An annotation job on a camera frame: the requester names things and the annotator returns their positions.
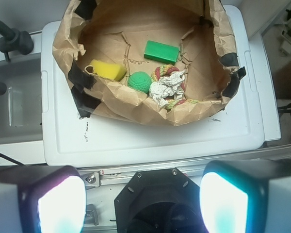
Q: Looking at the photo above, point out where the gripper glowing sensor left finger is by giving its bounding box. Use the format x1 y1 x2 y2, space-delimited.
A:
0 166 86 233

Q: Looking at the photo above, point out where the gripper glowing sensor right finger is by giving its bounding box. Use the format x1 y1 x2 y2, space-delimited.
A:
199 159 291 233

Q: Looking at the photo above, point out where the green rectangular block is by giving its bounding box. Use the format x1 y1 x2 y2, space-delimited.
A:
144 40 179 65

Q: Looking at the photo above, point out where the white plastic bin lid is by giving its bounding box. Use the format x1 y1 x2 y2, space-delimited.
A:
41 5 265 167

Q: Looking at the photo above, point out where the grey plastic tub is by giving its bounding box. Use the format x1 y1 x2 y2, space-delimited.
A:
0 53 43 144

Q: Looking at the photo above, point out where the crumpled white paper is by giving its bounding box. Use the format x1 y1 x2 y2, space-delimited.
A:
149 70 186 108

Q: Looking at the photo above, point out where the yellow sponge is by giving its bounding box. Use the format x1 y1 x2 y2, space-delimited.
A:
85 59 127 81

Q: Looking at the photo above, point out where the green knitted ball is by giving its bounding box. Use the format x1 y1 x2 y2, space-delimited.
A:
128 71 152 94

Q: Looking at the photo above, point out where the black faucet fixture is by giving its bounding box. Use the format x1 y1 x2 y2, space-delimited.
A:
0 21 34 62

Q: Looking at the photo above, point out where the brown paper bag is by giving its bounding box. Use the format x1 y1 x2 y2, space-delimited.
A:
52 0 246 126

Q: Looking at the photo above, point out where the aluminium frame rail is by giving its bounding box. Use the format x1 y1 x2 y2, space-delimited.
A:
78 144 291 189

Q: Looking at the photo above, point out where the black cable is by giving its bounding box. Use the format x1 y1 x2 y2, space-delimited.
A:
0 150 27 167

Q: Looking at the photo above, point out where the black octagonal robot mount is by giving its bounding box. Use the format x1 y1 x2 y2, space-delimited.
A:
114 168 207 233

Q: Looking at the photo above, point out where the multicolour rope toy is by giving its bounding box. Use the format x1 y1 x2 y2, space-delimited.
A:
151 65 199 110

